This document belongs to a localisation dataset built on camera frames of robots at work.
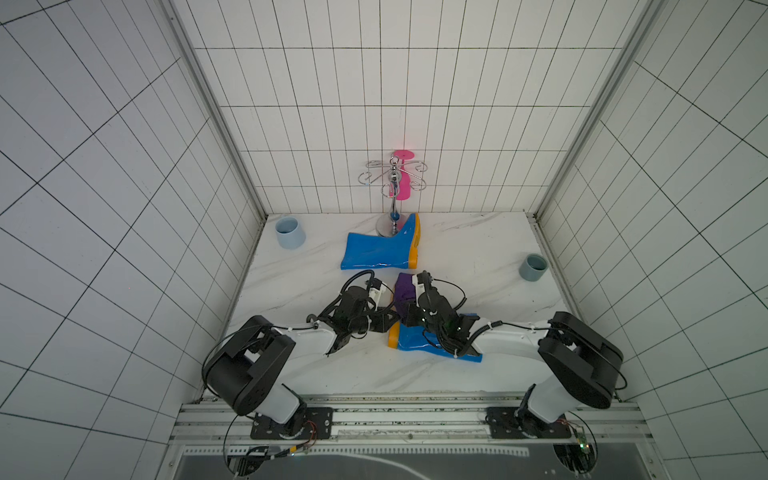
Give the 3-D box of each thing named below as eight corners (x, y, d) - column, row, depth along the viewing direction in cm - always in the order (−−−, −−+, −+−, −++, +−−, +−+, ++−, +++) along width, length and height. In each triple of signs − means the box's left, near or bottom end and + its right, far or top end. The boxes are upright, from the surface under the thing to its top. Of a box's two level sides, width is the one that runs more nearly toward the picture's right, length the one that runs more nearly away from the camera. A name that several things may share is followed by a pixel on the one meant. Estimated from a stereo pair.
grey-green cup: (522, 281, 103) (530, 270, 97) (517, 265, 107) (524, 254, 101) (542, 281, 103) (551, 270, 97) (536, 266, 107) (544, 254, 101)
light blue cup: (276, 248, 111) (271, 237, 106) (283, 227, 118) (278, 216, 113) (303, 248, 111) (299, 237, 106) (308, 227, 118) (304, 216, 113)
